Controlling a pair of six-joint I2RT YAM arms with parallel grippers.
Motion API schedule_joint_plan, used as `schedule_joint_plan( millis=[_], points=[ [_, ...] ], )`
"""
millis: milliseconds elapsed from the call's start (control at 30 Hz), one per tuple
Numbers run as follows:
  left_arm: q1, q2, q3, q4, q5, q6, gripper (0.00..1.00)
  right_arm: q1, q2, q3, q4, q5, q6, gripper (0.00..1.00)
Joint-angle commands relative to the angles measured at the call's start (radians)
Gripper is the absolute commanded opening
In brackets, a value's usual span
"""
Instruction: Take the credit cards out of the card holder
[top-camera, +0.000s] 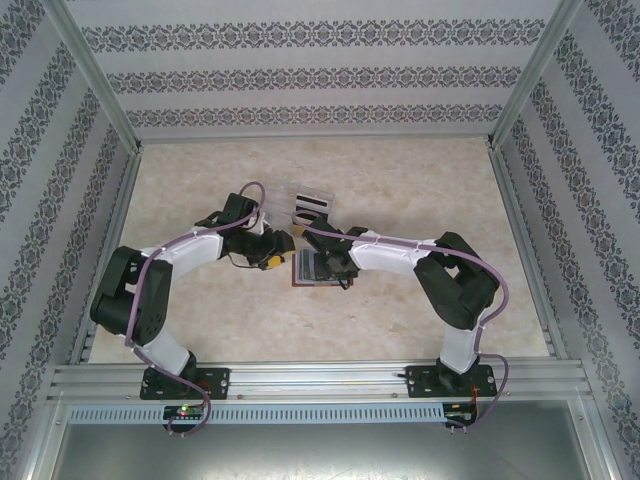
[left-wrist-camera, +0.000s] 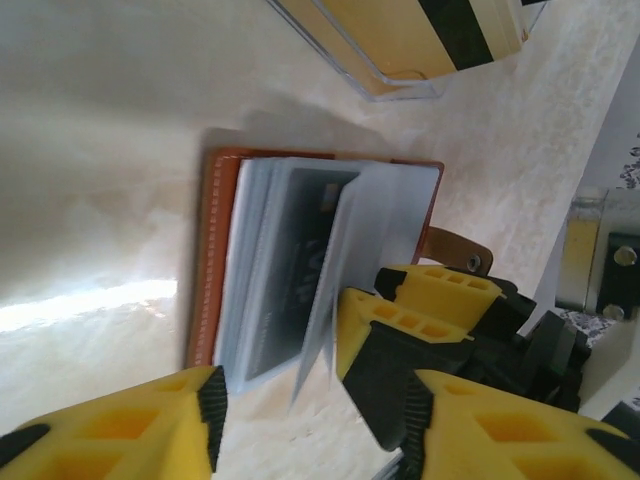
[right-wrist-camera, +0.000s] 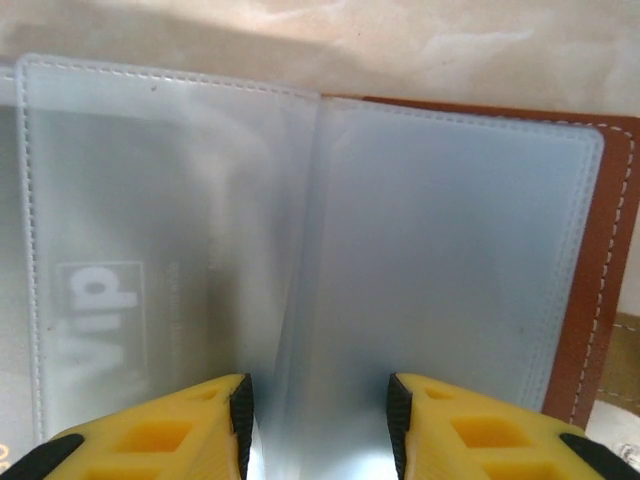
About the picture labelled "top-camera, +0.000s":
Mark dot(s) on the aluminium mounting rail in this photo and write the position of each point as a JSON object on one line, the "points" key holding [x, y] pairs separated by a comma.
{"points": [[320, 380]]}

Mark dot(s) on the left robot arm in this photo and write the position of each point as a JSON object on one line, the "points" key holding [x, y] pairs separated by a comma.
{"points": [[150, 310]]}

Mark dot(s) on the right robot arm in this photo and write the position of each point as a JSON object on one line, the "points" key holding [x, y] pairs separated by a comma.
{"points": [[390, 257]]}

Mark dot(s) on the grey sheet metal panel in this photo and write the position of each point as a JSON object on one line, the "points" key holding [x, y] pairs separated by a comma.
{"points": [[320, 455]]}

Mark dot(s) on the brown leather card holder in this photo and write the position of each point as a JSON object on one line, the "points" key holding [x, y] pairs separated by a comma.
{"points": [[305, 270]]}

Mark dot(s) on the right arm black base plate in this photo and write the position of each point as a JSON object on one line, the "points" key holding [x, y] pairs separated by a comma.
{"points": [[422, 382]]}

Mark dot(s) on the aluminium side rail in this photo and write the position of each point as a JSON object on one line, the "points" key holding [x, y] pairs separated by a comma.
{"points": [[520, 225], [112, 240]]}

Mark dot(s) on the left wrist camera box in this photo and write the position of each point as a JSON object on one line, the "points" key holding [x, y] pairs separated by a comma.
{"points": [[262, 225]]}

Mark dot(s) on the aluminium corner post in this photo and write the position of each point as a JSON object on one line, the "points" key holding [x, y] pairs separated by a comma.
{"points": [[530, 75], [95, 75]]}

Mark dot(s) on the white card black stripe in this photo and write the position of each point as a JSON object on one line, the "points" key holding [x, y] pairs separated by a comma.
{"points": [[312, 202]]}

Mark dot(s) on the clear acrylic card organizer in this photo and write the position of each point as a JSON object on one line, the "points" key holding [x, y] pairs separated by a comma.
{"points": [[280, 200]]}

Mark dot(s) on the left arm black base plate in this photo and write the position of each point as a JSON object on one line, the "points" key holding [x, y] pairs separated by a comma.
{"points": [[215, 382]]}

